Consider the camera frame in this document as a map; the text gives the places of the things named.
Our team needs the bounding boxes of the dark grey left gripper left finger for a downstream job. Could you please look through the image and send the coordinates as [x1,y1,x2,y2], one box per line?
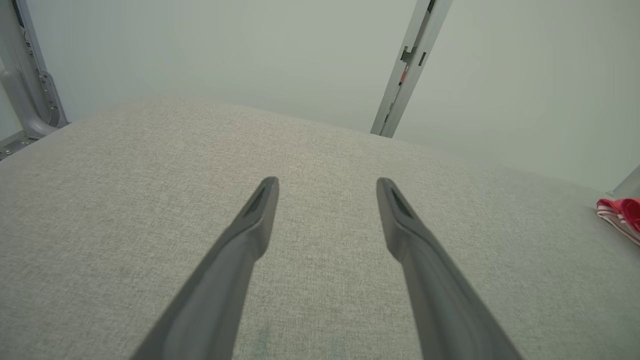
[131,176,280,360]

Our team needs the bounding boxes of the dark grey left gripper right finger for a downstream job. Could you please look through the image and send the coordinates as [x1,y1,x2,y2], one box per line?
[376,177,523,360]

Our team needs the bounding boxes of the red Bulls jersey white sleeves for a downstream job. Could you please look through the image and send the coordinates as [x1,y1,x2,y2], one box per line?
[596,197,640,246]

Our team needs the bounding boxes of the plain grey metal post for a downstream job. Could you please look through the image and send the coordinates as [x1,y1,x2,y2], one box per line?
[607,165,640,200]

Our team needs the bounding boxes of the grey metal post with rounded feet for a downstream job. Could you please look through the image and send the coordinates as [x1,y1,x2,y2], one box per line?
[370,0,453,138]

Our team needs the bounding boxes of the grey metal post with bolted bracket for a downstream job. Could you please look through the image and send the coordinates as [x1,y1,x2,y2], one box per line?
[0,0,70,161]

